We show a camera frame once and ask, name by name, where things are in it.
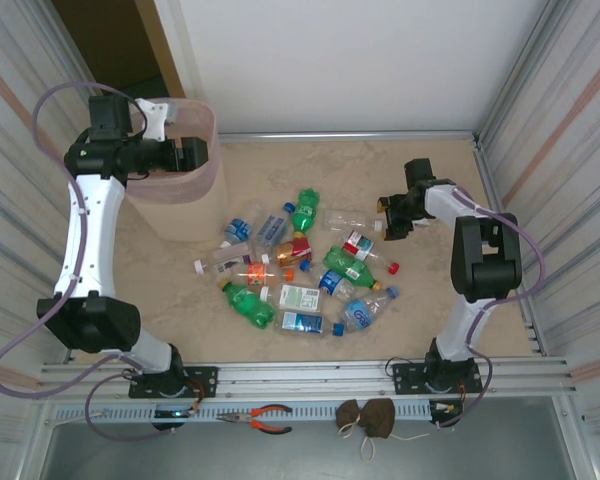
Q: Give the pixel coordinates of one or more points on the red-white label bottle red cap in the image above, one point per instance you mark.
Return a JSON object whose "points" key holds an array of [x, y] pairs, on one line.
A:
{"points": [[358, 245]]}

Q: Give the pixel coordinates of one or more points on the clear bottle Pocari Sweat cap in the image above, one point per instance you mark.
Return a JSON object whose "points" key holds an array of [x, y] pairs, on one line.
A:
{"points": [[347, 221]]}

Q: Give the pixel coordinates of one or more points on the green bottle white barcode label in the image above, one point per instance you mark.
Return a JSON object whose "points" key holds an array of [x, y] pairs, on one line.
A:
{"points": [[340, 257]]}

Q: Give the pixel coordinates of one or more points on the round blue label bottle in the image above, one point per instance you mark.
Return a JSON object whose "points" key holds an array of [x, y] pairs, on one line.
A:
{"points": [[331, 282]]}

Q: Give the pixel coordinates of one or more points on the blue lettered label bottle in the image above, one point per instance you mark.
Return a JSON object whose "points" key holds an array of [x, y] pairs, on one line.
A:
{"points": [[357, 316]]}

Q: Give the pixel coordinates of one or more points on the pink mesh bin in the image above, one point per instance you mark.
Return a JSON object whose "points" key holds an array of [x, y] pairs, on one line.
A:
{"points": [[195, 210]]}

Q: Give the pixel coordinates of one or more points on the green-white label bottle white cap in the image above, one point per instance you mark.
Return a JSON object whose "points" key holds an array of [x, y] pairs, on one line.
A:
{"points": [[300, 299]]}

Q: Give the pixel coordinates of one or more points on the grey-blue label bottle blue cap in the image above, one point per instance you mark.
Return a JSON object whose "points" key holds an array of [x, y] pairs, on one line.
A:
{"points": [[272, 227]]}

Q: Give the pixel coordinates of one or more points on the orange label bottle orange cap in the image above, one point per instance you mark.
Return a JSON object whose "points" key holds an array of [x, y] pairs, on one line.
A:
{"points": [[256, 274]]}

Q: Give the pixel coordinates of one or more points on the blue label bottle white cap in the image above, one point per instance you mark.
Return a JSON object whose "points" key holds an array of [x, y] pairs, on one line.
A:
{"points": [[239, 228]]}

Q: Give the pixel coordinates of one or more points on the green bottle yellow cap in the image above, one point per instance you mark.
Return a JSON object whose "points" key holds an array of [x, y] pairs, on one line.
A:
{"points": [[306, 207], [247, 302]]}

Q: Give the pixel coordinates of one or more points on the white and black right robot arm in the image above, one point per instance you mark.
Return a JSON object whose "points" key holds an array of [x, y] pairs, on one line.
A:
{"points": [[460, 325]]}

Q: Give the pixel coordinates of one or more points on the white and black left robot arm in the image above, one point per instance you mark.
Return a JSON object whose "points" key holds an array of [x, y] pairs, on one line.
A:
{"points": [[95, 225]]}

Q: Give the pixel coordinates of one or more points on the brown door panel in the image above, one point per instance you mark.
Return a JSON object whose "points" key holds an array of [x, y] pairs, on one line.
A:
{"points": [[155, 40]]}

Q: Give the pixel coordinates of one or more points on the brown cloth pouch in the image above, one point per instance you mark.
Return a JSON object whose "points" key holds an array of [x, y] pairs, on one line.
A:
{"points": [[380, 417], [349, 412]]}

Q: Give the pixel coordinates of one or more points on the small black circuit board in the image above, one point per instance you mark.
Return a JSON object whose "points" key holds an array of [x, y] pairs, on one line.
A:
{"points": [[447, 409], [175, 413]]}

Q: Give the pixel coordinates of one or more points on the grey metal shelf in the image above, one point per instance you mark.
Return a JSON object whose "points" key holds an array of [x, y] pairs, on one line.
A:
{"points": [[280, 457]]}

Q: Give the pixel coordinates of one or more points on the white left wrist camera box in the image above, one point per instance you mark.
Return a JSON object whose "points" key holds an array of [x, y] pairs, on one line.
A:
{"points": [[152, 120]]}

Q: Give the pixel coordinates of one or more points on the aluminium frame bar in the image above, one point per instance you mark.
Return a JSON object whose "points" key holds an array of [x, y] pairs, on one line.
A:
{"points": [[355, 135]]}

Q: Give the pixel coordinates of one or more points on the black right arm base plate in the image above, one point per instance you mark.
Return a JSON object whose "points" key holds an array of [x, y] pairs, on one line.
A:
{"points": [[405, 377]]}

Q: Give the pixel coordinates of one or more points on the aluminium mounting rail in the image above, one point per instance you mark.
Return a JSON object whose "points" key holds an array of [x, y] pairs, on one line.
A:
{"points": [[305, 375]]}

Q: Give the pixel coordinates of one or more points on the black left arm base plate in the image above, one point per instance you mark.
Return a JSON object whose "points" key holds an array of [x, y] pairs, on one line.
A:
{"points": [[205, 380]]}

